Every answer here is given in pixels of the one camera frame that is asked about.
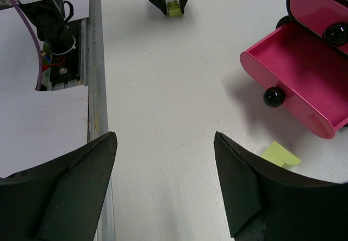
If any black drawer cabinet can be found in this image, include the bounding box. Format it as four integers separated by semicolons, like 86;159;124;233
276;0;347;67

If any pink drawer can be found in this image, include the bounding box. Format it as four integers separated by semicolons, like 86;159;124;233
287;0;347;39
240;23;347;139

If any aluminium front rail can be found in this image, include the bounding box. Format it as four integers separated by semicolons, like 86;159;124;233
87;0;115;240

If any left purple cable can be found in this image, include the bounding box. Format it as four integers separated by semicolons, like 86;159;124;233
0;0;44;91

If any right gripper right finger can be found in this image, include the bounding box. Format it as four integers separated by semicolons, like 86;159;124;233
214;132;347;240

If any yellow-green lego brick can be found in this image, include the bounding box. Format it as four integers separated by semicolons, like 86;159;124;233
261;141;301;167

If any pink top drawer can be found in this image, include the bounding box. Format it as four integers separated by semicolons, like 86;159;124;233
287;0;347;39

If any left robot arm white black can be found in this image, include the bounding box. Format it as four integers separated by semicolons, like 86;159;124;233
18;0;188;55

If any yellow-green lego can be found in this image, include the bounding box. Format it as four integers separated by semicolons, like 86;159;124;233
166;0;182;17

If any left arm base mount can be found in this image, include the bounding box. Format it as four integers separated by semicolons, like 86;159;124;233
43;19;88;91

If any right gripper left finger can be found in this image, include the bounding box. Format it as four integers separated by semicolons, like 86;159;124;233
1;132;117;240

